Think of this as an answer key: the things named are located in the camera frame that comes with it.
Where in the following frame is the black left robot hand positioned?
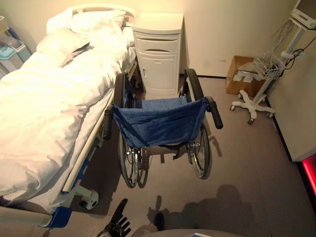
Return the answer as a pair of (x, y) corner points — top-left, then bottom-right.
(103, 198), (132, 237)

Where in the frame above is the white hospital bed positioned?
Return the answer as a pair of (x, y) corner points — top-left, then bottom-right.
(0, 6), (139, 228)

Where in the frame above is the blue fabric wheelchair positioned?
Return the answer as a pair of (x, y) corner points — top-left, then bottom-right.
(102, 68), (224, 189)

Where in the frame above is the silver robot body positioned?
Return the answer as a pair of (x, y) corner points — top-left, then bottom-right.
(130, 224), (230, 237)

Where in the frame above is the white duvet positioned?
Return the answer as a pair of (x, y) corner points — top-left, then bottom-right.
(0, 27), (128, 196)

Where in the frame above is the white bedside cabinet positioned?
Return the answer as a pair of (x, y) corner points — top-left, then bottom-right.
(132, 12), (185, 96)

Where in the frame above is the brown cardboard box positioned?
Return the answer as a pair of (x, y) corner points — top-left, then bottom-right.
(226, 55), (266, 97)

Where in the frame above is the white pillow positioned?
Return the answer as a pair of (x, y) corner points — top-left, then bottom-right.
(46, 10), (126, 34)

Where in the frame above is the blue and white trolley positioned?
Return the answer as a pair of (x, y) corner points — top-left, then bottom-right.
(0, 15), (32, 78)

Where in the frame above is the white rolling monitor stand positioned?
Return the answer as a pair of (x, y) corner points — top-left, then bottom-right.
(230, 23), (311, 124)

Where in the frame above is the white medical monitor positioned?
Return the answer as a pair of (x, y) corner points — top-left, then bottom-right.
(289, 0), (316, 31)

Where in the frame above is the white wire basket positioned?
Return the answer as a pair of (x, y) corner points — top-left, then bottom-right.
(253, 51), (286, 78)

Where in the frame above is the black cable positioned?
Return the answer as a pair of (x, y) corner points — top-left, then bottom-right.
(283, 48), (307, 70)

